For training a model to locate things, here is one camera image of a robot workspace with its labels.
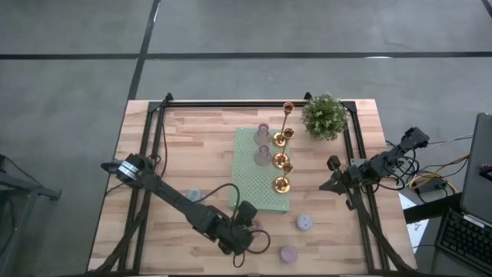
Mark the black aluminium table frame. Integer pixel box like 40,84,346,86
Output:
90,92,418,276

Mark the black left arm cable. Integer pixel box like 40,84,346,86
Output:
191,182,271,269

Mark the yellow cable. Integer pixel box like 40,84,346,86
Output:
408,172,459,195

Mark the purple patterned candle tin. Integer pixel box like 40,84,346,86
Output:
279,245,299,264

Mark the black power adapter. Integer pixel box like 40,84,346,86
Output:
417,180,447,195

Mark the grey metal cart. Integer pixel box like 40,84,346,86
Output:
0,153,63,277

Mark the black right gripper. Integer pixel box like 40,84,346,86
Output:
319,154,364,212

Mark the tall gold candlestick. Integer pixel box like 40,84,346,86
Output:
271,101,296,149

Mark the potted green plant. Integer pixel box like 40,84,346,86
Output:
301,93,350,142

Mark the grey laptop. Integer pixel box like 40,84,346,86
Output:
460,112,492,225

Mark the blue patterned candle tin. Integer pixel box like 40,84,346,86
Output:
185,188,204,203

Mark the black keyboard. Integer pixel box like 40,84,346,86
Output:
434,207,492,275

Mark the green perforated metal shelf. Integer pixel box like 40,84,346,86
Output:
228,126,292,215

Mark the short gold candlestick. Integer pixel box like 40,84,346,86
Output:
272,162,295,195

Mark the white paper sheet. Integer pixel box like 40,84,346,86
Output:
398,191,431,253

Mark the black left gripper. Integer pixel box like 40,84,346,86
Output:
217,200,258,255

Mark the medium gold candlestick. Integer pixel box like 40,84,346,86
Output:
271,128,296,170

